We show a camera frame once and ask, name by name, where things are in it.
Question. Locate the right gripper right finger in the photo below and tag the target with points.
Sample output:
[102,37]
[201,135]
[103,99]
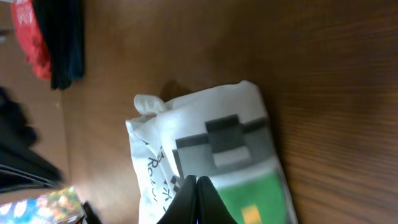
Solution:
[211,209]

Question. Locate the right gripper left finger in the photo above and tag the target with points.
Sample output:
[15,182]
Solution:
[183,210]

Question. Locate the white t-shirt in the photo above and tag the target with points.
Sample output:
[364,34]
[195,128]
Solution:
[222,133]

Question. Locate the dark folded clothes stack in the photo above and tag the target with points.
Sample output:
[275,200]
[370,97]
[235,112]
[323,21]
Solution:
[61,23]

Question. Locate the colourful patterned object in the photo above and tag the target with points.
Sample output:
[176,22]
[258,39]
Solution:
[62,206]

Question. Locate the dark object at left edge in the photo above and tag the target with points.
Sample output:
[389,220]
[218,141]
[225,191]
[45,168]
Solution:
[21,167]

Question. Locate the red folded FRAM t-shirt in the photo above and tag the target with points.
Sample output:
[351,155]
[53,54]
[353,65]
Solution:
[30,38]

